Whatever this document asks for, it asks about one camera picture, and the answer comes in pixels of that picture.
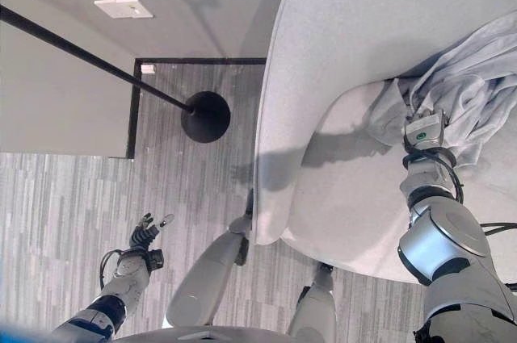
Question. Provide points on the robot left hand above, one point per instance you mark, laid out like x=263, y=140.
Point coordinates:
x=144, y=236

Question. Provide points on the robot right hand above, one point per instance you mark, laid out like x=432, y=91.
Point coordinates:
x=420, y=111

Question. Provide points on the light blue garment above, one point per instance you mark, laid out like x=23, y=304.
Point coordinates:
x=468, y=89

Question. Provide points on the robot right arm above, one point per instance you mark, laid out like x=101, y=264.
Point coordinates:
x=444, y=246

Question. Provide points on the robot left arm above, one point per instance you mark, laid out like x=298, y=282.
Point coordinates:
x=121, y=286

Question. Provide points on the light grey fabric sofa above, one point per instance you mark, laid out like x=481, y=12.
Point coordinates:
x=335, y=36

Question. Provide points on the black clothes rack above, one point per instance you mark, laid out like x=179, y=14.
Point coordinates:
x=206, y=117

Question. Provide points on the robot left leg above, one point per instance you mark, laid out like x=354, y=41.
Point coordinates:
x=210, y=274

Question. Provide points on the robot leg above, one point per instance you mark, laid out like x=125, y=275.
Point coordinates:
x=210, y=274
x=317, y=306

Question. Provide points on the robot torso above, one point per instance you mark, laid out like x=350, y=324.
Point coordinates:
x=202, y=335

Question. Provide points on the robot right leg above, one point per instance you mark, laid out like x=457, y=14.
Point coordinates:
x=317, y=306

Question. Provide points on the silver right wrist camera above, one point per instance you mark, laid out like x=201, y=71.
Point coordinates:
x=426, y=131

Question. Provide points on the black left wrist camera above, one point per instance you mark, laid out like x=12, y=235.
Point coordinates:
x=155, y=260

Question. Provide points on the small white wall socket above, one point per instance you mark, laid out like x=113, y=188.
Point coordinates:
x=148, y=68

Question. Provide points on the white wall plate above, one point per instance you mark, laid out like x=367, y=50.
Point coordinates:
x=123, y=8

